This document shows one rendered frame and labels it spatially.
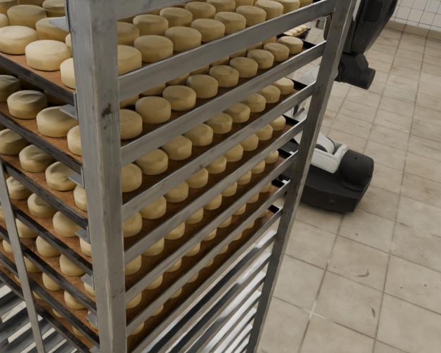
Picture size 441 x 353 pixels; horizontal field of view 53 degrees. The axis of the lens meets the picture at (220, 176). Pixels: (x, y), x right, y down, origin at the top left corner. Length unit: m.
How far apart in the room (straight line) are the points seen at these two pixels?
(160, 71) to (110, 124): 0.11
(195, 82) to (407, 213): 2.45
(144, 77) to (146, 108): 0.11
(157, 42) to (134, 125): 0.11
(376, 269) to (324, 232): 0.35
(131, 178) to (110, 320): 0.20
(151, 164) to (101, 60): 0.28
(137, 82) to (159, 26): 0.16
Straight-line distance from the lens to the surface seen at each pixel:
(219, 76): 0.74
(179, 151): 0.70
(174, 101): 0.66
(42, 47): 0.58
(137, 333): 0.93
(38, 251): 0.83
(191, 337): 1.11
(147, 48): 0.58
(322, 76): 0.98
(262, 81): 0.77
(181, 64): 0.57
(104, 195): 0.50
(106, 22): 0.42
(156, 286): 0.87
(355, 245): 2.64
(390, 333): 2.32
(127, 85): 0.51
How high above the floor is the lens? 1.73
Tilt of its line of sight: 37 degrees down
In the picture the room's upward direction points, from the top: 8 degrees clockwise
